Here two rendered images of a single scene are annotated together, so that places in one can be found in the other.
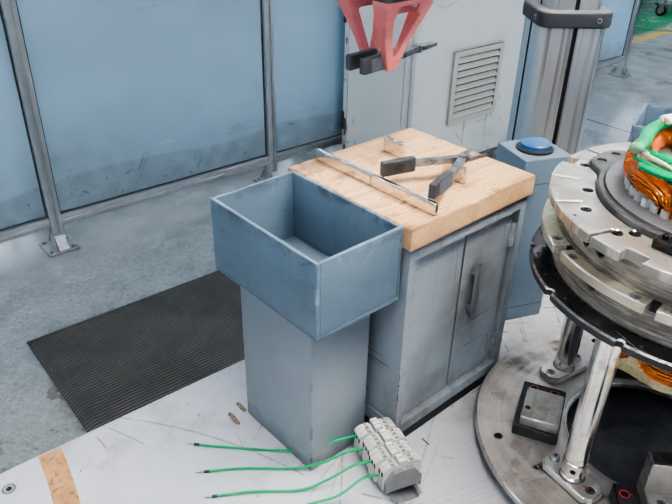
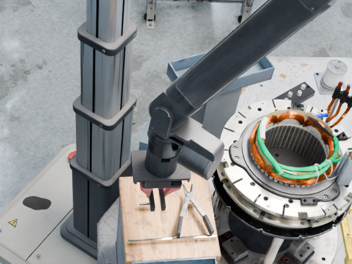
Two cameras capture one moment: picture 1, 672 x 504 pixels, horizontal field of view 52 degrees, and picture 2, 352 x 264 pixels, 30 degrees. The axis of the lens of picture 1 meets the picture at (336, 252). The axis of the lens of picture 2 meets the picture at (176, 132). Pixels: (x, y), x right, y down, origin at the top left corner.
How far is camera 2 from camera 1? 1.08 m
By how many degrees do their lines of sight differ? 50
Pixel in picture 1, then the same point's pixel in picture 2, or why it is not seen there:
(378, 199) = (186, 248)
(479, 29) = not seen: outside the picture
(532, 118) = (112, 94)
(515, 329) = not seen: hidden behind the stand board
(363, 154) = (136, 220)
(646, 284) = (304, 217)
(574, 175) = (239, 176)
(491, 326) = not seen: hidden behind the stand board
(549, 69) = (117, 69)
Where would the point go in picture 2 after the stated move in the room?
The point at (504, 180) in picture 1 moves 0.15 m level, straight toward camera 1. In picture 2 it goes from (202, 188) to (251, 239)
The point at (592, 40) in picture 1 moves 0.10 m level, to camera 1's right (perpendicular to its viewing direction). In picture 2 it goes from (131, 43) to (156, 22)
